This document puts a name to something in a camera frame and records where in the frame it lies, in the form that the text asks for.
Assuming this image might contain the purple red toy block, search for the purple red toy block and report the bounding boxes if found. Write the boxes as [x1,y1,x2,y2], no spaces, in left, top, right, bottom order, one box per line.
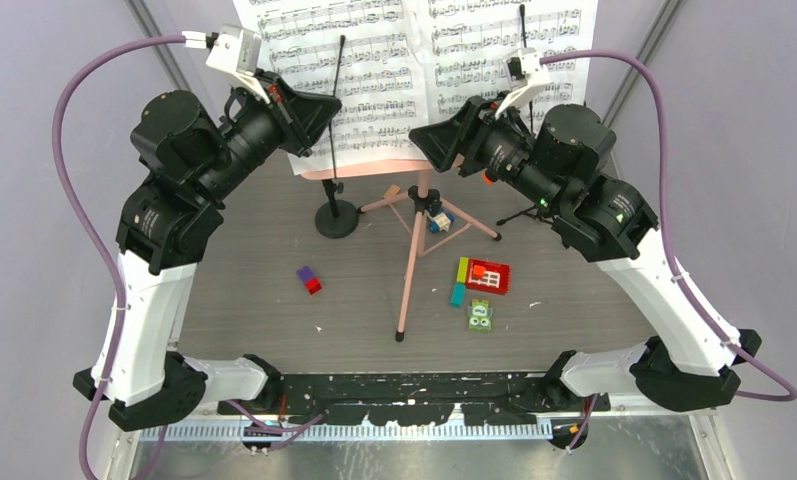
[296,266,322,295]

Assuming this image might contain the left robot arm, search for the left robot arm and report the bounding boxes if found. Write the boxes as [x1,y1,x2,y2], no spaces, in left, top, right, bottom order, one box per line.
[73,70,342,432]

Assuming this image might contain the blue white toy car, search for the blue white toy car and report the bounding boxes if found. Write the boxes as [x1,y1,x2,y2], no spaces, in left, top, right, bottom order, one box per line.
[427,211,455,234]

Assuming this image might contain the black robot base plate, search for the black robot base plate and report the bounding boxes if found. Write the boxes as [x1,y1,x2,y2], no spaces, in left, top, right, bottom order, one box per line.
[240,372,587,426]

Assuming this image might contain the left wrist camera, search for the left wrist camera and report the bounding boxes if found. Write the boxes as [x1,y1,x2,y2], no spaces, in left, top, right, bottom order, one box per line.
[205,25,271,104]

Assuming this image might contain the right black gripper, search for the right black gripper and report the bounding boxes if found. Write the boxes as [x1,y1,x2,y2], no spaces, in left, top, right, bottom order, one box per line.
[409,89,562,211]

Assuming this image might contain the black tripod mic stand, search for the black tripod mic stand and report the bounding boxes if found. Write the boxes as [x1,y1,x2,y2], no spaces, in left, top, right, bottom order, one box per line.
[496,3,551,226]

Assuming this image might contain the sheet music page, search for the sheet music page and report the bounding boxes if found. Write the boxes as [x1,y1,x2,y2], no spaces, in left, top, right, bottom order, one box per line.
[234,0,427,177]
[401,1,599,131]

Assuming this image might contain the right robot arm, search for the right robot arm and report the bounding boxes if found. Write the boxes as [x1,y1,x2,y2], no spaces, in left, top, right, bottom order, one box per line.
[409,96,762,412]

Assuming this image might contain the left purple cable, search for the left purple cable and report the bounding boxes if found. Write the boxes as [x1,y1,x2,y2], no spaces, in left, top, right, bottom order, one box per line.
[52,34,207,480]

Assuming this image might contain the teal toy block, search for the teal toy block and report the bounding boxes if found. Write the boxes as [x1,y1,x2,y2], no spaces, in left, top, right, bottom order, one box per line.
[449,282,466,308]

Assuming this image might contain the black round base mic stand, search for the black round base mic stand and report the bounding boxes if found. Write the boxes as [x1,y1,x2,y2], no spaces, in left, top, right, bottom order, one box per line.
[314,34,362,240]

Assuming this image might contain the lime green toy block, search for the lime green toy block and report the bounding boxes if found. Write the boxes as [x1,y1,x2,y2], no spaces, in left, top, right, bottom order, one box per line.
[456,257,470,284]

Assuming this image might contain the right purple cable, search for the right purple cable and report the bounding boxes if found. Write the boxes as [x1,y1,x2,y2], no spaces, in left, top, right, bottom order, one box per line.
[538,48,797,403]

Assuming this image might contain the green monster face block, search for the green monster face block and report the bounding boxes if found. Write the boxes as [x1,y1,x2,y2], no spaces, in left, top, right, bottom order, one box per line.
[467,299,493,332]

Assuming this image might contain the red window toy block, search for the red window toy block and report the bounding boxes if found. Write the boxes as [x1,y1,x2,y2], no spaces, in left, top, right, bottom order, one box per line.
[466,258,512,295]

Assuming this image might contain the purple cable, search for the purple cable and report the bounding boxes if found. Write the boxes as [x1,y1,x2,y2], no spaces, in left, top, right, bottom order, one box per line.
[538,48,797,403]
[52,34,207,480]

